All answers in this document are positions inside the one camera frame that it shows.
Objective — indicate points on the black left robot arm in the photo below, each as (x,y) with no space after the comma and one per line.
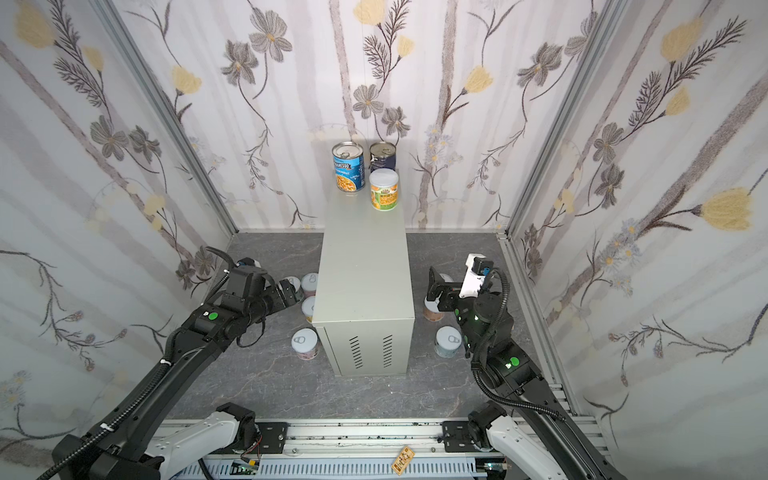
(116,448)

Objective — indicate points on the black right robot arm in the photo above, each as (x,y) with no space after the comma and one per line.
(522,419)

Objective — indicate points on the aluminium corner wall post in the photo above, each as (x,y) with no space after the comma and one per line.
(595,48)

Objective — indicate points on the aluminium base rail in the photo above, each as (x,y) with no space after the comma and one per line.
(229,433)

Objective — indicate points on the left corner wall post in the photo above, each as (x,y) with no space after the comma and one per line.
(115,28)

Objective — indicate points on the white-lid yellow can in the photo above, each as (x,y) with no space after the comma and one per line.
(308,306)

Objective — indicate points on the grey metal cabinet box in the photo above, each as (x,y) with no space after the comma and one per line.
(364,312)

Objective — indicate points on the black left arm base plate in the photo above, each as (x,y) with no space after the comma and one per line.
(271,438)

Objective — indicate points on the blue label soup can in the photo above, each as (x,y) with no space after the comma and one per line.
(349,167)

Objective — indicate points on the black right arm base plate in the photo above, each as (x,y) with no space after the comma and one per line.
(459,436)

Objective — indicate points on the white-lid pink can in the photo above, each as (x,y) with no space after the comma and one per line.
(305,343)
(309,284)

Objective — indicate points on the white-lid grey can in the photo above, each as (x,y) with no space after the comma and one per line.
(448,342)

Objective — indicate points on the white-lid pink can front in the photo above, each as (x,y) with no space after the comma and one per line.
(305,343)

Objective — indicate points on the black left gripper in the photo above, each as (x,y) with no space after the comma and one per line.
(284,291)

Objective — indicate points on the white-lid teal can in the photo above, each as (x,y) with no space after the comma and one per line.
(295,282)

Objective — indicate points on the dark can with gold lid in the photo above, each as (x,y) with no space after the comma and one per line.
(382,156)

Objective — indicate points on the white cable duct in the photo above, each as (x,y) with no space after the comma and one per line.
(352,468)

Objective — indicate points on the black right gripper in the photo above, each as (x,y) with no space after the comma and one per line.
(438,294)

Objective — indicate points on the small orange tag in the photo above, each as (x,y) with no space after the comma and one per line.
(403,460)

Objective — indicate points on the green orange label can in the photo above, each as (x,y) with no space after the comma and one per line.
(384,184)

